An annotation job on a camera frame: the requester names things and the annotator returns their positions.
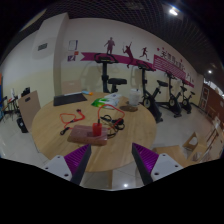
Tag brown chair with handle cutout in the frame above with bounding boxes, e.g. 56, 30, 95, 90
17, 90, 42, 133

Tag brown wooden cabinet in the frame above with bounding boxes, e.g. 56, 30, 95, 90
199, 83, 224, 124

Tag light wooden chair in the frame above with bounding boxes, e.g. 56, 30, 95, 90
182, 131, 201, 152
196, 116, 224, 164

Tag white wall poster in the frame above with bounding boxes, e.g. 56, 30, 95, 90
68, 39, 79, 52

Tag black power cord with plug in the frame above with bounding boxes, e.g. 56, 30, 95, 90
99, 114, 126, 138

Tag brown round coaster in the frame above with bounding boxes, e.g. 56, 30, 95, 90
119, 104, 139, 113

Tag black exercise bike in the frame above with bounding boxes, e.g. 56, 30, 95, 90
137, 61, 169, 124
93, 52, 128, 94
159, 70, 184, 119
179, 79, 196, 115

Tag green wet wipes pack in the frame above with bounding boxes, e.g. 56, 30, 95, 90
91, 97, 118, 109

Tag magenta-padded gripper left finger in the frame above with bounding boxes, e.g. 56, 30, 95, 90
42, 143, 92, 186

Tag grey wall sign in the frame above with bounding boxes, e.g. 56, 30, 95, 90
37, 42, 49, 52

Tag red charger block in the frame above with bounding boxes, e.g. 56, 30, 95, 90
92, 122, 103, 137

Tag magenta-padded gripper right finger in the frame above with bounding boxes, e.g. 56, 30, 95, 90
131, 142, 184, 186

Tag red cable with black ends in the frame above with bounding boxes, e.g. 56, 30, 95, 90
59, 108, 86, 136

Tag rose pink power strip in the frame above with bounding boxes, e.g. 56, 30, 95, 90
67, 124, 109, 146

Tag magenta wall banner decal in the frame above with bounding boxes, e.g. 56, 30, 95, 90
79, 51, 196, 88

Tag white tissue pack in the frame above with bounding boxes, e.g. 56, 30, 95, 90
103, 92, 123, 102

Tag wooden stool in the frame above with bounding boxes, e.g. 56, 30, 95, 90
153, 144, 191, 168

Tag purple orange wall poster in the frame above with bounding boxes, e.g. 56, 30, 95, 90
67, 50, 80, 63

